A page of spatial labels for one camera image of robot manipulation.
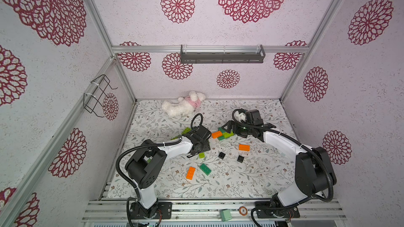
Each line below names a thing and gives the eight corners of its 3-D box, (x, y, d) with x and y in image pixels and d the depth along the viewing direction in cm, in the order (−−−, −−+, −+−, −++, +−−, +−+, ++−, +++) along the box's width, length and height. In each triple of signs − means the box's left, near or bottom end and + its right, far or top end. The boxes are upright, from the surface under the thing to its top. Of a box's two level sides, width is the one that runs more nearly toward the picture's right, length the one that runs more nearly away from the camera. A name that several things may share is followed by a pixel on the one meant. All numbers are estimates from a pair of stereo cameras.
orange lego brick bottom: (185, 178, 86) (185, 177, 84) (189, 167, 90) (189, 166, 88) (192, 180, 85) (192, 179, 83) (195, 169, 89) (195, 167, 87)
